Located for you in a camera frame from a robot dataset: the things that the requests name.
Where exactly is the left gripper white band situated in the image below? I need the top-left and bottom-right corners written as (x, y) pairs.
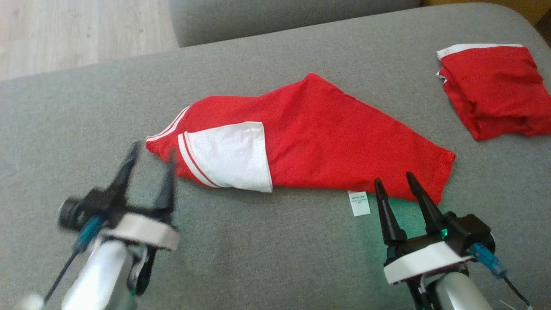
top-left (88, 141), bottom-right (179, 250)

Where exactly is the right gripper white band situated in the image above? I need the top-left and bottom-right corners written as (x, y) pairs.
top-left (375, 172), bottom-right (472, 285)

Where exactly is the red jersey with white sleeves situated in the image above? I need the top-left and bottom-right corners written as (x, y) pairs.
top-left (145, 73), bottom-right (456, 217)

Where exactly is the red garment with white trim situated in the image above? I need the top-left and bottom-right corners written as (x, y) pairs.
top-left (436, 43), bottom-right (551, 141)

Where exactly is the yellow grey sofa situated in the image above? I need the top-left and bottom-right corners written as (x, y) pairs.
top-left (0, 2), bottom-right (551, 310)

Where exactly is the grey sofa seat cushion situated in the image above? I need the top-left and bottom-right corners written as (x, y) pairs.
top-left (168, 0), bottom-right (422, 48)

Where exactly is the left arm cable blue connector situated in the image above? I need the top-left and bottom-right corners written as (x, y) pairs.
top-left (43, 215), bottom-right (105, 303)

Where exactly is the arm cable blue connector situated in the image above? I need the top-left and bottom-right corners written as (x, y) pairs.
top-left (43, 215), bottom-right (105, 303)
top-left (469, 242), bottom-right (533, 310)

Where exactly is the right arm cable blue connector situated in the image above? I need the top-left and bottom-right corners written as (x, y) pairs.
top-left (469, 242), bottom-right (533, 310)

